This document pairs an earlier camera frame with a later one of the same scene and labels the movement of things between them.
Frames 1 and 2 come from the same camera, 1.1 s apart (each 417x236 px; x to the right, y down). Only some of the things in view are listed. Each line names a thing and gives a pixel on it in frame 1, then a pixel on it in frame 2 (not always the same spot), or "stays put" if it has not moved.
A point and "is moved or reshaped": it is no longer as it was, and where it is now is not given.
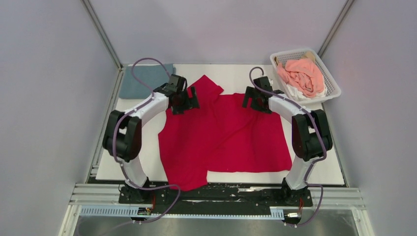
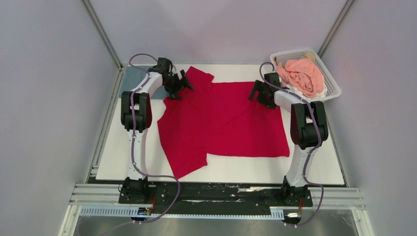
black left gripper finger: x=180 y=110 to x=174 y=95
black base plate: x=144 y=199 stays put
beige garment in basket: x=309 y=54 stays put
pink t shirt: x=304 y=73 stays put
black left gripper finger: x=193 y=101 to x=185 y=81
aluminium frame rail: x=324 y=199 stays put
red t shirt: x=221 y=135 is moved or reshaped
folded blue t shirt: x=154 y=75 stays put
